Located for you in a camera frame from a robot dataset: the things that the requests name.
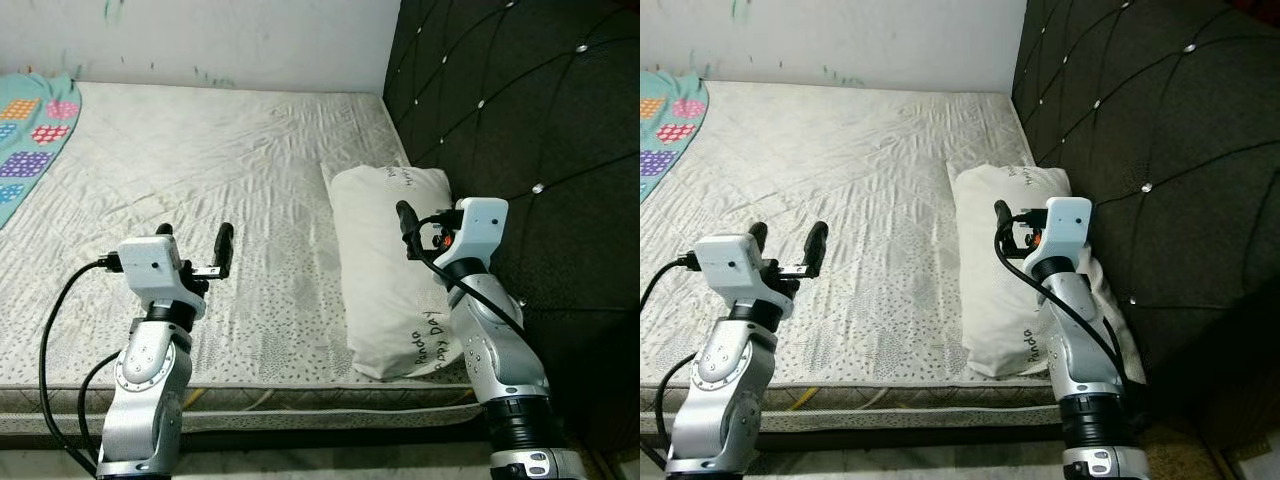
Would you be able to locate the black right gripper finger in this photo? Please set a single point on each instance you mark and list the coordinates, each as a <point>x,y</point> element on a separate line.
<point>408,225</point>
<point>1003,222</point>

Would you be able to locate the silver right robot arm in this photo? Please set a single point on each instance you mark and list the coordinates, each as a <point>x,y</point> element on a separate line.
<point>490,350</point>
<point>1075,330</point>

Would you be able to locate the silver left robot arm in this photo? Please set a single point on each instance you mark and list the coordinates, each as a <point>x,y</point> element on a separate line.
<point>720,400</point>
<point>145,400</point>

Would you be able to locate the white pillow with lettering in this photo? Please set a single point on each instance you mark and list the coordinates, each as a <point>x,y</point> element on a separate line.
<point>380,260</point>
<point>1000,280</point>

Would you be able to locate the grey quilted mattress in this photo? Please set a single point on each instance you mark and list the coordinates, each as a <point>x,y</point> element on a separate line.
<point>830,170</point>
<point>200,170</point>

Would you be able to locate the teal blanket with colourful hearts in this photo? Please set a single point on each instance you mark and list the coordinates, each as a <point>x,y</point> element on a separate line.
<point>30,130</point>
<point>665,120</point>

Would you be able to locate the black tufted headboard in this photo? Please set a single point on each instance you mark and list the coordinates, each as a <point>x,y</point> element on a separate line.
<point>1170,100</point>
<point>540,100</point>

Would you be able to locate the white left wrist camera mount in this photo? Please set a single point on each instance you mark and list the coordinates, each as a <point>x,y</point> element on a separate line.
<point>725,262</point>
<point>150,265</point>

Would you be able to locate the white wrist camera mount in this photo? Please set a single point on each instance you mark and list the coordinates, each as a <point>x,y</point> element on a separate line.
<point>150,265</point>
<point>725,262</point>
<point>482,225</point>
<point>1068,222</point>

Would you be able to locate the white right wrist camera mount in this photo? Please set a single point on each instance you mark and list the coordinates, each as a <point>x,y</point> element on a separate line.
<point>482,225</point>
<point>1068,222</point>

